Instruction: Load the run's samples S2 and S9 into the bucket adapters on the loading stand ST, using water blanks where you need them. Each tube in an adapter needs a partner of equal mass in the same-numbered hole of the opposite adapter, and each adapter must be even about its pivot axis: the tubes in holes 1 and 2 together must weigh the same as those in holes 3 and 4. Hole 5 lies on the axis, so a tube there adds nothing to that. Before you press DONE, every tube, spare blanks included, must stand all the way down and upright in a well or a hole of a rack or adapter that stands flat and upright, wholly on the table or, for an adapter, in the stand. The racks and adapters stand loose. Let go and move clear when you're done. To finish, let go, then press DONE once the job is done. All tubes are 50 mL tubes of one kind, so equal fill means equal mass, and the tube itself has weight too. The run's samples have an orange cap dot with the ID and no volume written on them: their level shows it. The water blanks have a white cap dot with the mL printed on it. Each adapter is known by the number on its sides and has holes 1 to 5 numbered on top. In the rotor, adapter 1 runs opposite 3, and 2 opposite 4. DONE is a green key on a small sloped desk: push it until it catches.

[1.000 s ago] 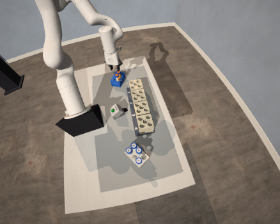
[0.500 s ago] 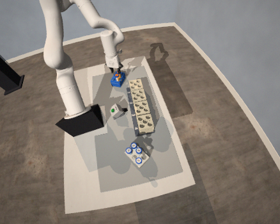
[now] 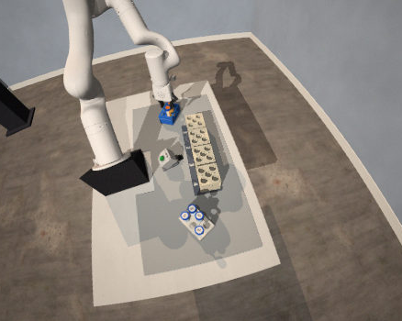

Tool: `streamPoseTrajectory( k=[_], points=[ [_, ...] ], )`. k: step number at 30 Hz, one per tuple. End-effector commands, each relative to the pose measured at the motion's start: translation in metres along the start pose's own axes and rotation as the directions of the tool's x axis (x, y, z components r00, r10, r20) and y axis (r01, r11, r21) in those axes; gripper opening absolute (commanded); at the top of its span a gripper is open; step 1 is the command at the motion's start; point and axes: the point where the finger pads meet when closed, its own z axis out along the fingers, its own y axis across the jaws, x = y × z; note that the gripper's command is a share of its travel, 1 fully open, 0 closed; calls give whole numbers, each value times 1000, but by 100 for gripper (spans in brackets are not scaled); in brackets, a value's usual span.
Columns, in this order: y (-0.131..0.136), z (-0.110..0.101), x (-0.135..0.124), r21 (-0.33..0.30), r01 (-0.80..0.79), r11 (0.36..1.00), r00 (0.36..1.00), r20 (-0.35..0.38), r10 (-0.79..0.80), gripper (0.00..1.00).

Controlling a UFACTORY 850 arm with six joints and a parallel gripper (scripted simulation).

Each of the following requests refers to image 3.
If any beige tube rack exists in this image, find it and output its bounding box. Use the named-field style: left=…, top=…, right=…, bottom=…
left=180, top=210, right=214, bottom=241

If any blue tube rack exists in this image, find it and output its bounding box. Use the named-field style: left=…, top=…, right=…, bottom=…
left=159, top=104, right=180, bottom=125

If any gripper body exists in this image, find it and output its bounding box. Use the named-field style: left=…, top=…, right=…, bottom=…
left=152, top=82, right=173, bottom=102

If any beige bucket adapter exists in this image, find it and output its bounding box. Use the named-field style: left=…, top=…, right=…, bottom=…
left=188, top=127, right=210, bottom=149
left=196, top=163, right=221, bottom=193
left=192, top=144, right=216, bottom=167
left=185, top=113, right=206, bottom=130

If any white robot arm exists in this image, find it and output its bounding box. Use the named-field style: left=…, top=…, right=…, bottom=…
left=62, top=0, right=180, bottom=171

